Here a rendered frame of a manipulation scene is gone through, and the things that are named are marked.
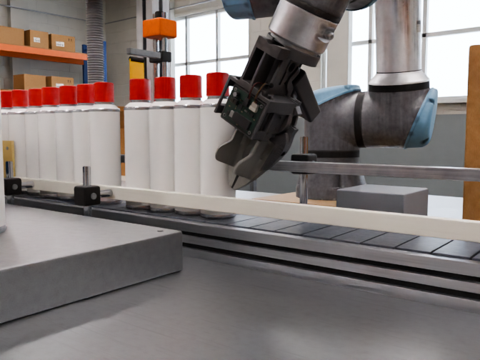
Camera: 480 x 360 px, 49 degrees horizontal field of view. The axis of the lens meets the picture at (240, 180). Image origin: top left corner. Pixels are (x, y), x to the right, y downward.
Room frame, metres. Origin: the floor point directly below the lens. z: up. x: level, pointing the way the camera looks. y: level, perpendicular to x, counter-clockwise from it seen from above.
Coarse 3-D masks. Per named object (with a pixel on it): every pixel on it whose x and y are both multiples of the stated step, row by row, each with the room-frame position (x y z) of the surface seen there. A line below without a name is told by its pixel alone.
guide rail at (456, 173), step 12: (276, 168) 0.73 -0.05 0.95; (288, 168) 0.72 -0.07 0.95; (300, 168) 0.70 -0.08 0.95; (312, 168) 0.69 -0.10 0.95; (324, 168) 0.68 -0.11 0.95; (336, 168) 0.67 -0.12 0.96; (348, 168) 0.66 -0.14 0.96; (360, 168) 0.65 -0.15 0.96; (372, 168) 0.64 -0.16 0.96; (384, 168) 0.63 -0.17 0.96; (396, 168) 0.62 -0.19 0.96; (408, 168) 0.61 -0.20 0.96; (420, 168) 0.61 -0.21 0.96; (432, 168) 0.60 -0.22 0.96; (444, 168) 0.59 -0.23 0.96; (456, 168) 0.58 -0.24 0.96; (468, 168) 0.58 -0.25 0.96; (456, 180) 0.58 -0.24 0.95; (468, 180) 0.57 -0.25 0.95
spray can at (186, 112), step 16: (192, 80) 0.77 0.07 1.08; (192, 96) 0.77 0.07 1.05; (176, 112) 0.77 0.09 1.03; (192, 112) 0.76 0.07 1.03; (176, 128) 0.77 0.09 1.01; (192, 128) 0.76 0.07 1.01; (176, 144) 0.77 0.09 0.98; (192, 144) 0.76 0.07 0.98; (176, 160) 0.77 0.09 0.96; (192, 160) 0.76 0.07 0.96; (176, 176) 0.77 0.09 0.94; (192, 176) 0.76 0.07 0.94; (192, 192) 0.76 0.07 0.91; (176, 208) 0.77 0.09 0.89
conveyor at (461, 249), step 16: (112, 208) 0.84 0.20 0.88; (224, 224) 0.69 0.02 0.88; (240, 224) 0.69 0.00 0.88; (256, 224) 0.69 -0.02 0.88; (272, 224) 0.69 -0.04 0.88; (288, 224) 0.69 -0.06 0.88; (304, 224) 0.69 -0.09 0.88; (320, 224) 0.69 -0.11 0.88; (336, 240) 0.59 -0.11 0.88; (352, 240) 0.59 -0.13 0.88; (368, 240) 0.59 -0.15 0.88; (384, 240) 0.59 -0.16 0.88; (400, 240) 0.59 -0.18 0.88; (416, 240) 0.59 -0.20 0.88; (432, 240) 0.59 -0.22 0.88; (448, 240) 0.59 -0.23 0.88; (448, 256) 0.52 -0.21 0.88; (464, 256) 0.51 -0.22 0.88
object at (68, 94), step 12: (60, 96) 0.96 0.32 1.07; (72, 96) 0.96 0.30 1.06; (60, 108) 0.95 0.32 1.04; (72, 108) 0.95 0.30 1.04; (60, 120) 0.95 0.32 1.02; (60, 132) 0.95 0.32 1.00; (72, 132) 0.95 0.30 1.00; (60, 144) 0.95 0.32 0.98; (72, 144) 0.95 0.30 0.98; (60, 156) 0.95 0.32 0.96; (72, 156) 0.95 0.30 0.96; (60, 168) 0.95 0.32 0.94; (72, 168) 0.95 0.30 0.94; (60, 180) 0.95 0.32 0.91; (72, 180) 0.95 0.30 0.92
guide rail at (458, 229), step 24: (72, 192) 0.90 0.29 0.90; (120, 192) 0.82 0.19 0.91; (144, 192) 0.79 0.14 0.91; (168, 192) 0.76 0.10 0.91; (264, 216) 0.65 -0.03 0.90; (288, 216) 0.63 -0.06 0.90; (312, 216) 0.61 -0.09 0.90; (336, 216) 0.59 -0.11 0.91; (360, 216) 0.57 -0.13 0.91; (384, 216) 0.56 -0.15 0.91; (408, 216) 0.54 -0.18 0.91; (432, 216) 0.53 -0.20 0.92
